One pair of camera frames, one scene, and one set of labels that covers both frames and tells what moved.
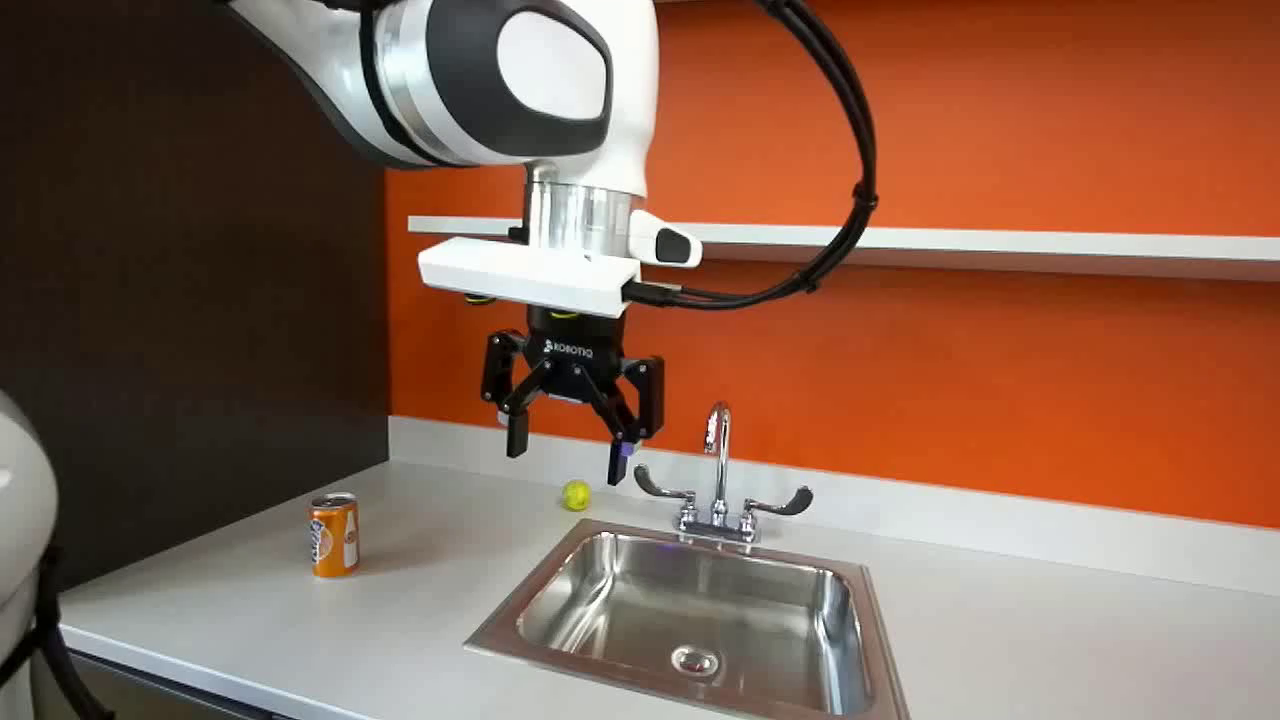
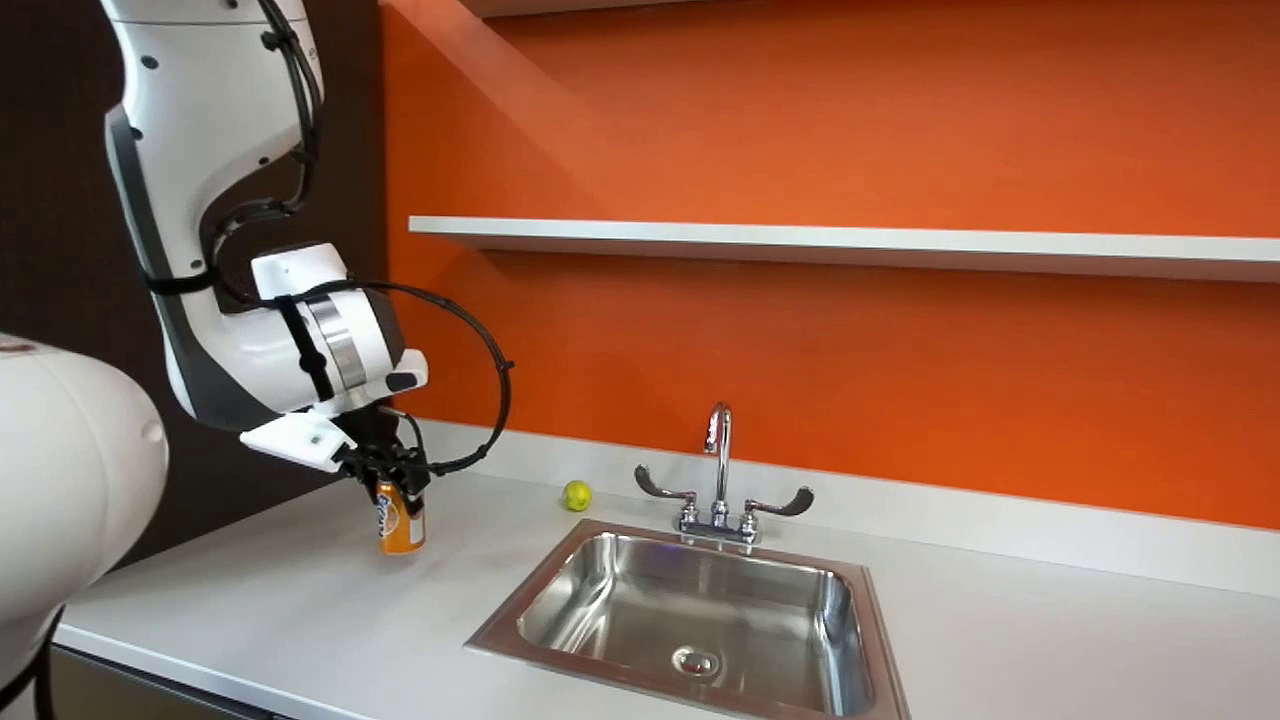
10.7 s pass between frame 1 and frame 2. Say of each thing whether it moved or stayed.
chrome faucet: stayed
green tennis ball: stayed
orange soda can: moved
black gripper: moved
